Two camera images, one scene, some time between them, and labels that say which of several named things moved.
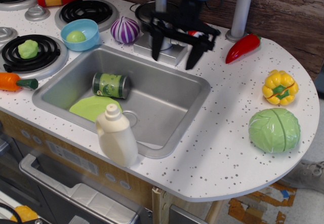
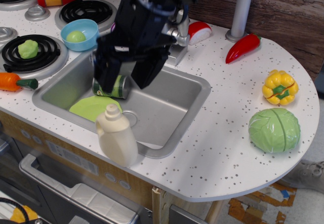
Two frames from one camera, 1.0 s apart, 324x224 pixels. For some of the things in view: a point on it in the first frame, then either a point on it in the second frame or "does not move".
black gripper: x=184 y=28 -> x=145 y=10
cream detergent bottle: x=117 y=140 does not move
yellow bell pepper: x=280 y=88 does not move
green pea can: x=112 y=85 does not move
